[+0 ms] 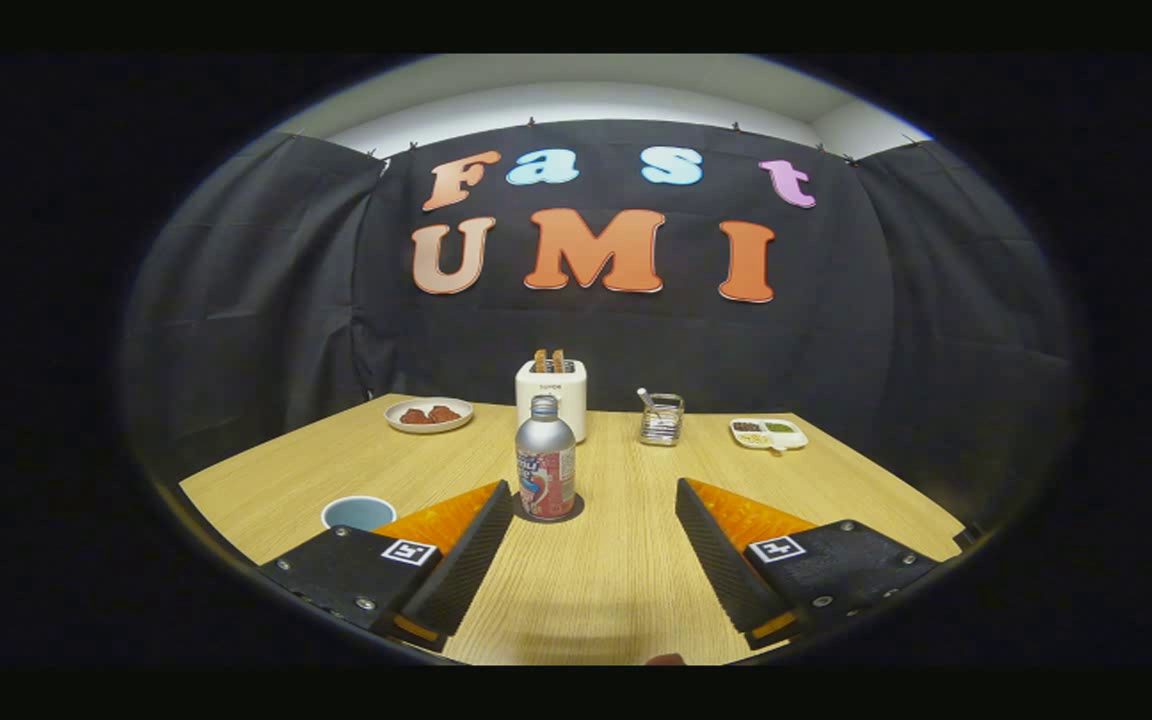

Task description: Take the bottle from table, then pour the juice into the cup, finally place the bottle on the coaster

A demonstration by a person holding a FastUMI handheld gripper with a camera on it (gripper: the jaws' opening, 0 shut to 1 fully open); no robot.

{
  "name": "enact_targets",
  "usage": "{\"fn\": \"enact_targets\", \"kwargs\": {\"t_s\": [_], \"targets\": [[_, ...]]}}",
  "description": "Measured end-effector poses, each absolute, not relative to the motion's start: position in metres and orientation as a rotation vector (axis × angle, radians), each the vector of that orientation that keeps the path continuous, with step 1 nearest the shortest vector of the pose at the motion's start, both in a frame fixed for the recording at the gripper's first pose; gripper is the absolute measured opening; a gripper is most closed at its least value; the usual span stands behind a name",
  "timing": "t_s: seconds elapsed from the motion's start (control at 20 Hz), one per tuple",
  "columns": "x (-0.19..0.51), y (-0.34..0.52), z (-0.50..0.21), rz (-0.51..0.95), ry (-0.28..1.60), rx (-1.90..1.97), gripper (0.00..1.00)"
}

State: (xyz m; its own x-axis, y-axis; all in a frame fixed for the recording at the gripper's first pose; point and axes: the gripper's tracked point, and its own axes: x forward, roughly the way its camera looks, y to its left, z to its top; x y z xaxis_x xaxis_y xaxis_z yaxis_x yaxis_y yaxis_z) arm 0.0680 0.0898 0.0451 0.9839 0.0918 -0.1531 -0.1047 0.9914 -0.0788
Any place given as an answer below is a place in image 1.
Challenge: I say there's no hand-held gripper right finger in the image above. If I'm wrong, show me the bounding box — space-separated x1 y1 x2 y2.
676 478 942 651

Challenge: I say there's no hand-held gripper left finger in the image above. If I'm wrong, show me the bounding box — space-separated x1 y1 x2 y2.
258 480 515 653

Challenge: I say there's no white cup with handle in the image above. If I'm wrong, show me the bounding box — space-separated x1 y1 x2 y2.
321 495 398 532

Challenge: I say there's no dark round coaster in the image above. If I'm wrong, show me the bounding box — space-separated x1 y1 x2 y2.
512 490 585 524

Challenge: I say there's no silver juice bottle red label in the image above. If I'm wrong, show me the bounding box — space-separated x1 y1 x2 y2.
515 395 577 520

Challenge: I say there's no wooden table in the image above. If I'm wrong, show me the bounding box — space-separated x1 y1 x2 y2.
179 393 967 666

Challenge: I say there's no white divided condiment tray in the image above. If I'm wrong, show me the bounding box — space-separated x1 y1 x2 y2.
729 417 809 452

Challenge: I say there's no white round plate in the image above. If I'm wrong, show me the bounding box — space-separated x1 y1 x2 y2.
383 397 475 434

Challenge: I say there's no clear glass jar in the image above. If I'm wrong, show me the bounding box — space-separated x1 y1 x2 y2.
639 393 685 447

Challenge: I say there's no white toaster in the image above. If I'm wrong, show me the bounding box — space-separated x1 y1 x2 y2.
515 359 588 444

